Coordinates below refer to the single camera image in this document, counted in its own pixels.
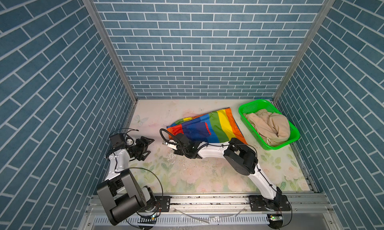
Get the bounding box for rainbow striped shorts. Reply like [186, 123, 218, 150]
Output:
[167, 108, 246, 143]

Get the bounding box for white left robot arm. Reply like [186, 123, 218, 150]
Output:
[97, 133, 158, 226]

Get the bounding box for beige shorts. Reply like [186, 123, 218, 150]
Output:
[243, 109, 291, 147]

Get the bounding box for green plastic basket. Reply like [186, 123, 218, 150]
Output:
[238, 100, 300, 150]

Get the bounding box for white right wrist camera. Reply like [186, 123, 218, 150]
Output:
[163, 133, 190, 150]

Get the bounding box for black corrugated cable conduit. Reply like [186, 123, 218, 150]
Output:
[159, 127, 175, 145]

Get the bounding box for white vented cable tray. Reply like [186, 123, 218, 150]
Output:
[92, 214, 271, 228]

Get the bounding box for aluminium left corner post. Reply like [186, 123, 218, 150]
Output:
[77, 0, 138, 103]

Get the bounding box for aluminium corner post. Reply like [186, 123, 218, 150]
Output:
[272, 0, 336, 104]
[77, 0, 138, 103]

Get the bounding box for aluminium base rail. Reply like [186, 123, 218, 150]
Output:
[79, 192, 342, 230]

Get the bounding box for aluminium right corner post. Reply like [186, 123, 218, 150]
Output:
[272, 0, 336, 104]

